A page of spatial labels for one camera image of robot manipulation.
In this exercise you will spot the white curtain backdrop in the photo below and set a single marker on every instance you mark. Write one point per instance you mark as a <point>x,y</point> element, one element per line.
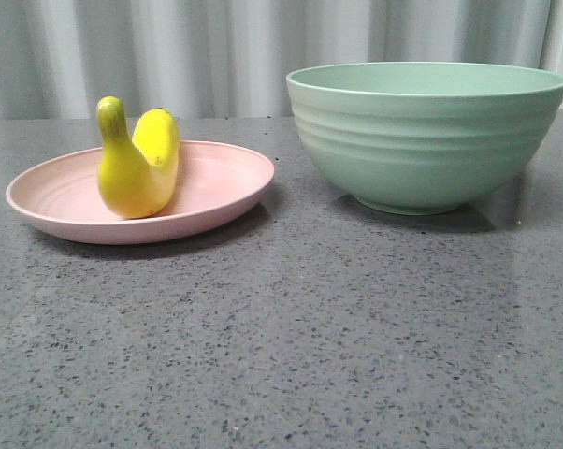
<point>230,58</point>

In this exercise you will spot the yellow banana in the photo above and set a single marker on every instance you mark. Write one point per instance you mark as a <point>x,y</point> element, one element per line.
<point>137,173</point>

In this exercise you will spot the pink plate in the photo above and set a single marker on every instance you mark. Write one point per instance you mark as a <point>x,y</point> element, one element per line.
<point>218,182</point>

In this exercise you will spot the green ribbed bowl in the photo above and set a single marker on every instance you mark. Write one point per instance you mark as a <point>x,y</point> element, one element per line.
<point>421,138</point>

